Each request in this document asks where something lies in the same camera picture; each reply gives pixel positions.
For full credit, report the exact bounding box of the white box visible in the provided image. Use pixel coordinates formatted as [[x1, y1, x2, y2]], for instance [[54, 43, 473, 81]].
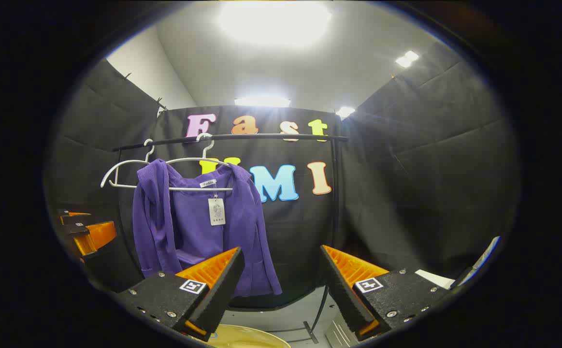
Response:
[[415, 269, 456, 290]]

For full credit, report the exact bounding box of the beige laundry hamper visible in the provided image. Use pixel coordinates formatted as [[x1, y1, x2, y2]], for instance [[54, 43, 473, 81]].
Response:
[[206, 324, 291, 348]]

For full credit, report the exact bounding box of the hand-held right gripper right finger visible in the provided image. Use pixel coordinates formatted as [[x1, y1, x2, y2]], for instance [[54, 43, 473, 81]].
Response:
[[319, 245, 455, 341]]

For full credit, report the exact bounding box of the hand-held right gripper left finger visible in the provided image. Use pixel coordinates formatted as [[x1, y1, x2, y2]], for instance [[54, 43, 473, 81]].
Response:
[[116, 246, 245, 343]]

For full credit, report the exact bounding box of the black clothes rack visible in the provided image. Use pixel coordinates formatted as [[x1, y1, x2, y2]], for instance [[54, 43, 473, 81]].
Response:
[[112, 134, 349, 345]]

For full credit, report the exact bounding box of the purple knit sweater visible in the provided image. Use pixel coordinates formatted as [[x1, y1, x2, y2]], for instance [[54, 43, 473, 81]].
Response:
[[132, 159, 282, 297]]

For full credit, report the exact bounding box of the white clothes hanger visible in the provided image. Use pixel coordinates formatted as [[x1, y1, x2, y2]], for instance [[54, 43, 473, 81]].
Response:
[[165, 132, 237, 192], [100, 139, 165, 190]]

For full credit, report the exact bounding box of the large ceiling light panel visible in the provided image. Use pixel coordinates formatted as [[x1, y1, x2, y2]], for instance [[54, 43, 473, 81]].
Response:
[[218, 0, 332, 47]]

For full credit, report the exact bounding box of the black backdrop cloth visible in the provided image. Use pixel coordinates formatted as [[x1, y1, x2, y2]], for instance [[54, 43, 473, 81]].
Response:
[[44, 41, 523, 310]]

